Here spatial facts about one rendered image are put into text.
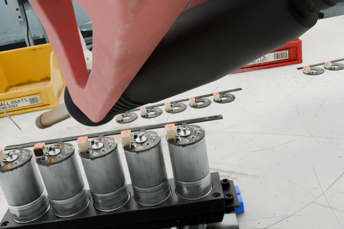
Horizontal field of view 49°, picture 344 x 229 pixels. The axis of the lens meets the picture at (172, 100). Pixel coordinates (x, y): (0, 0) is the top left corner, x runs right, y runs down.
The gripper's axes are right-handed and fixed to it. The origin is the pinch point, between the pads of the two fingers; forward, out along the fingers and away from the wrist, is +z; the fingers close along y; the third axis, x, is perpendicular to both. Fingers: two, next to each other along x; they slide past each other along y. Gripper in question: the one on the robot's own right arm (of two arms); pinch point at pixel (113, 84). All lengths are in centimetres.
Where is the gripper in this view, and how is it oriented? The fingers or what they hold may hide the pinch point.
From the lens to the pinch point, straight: 14.8
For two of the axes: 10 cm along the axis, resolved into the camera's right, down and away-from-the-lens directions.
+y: -6.8, 3.8, -6.3
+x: 7.0, 5.9, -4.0
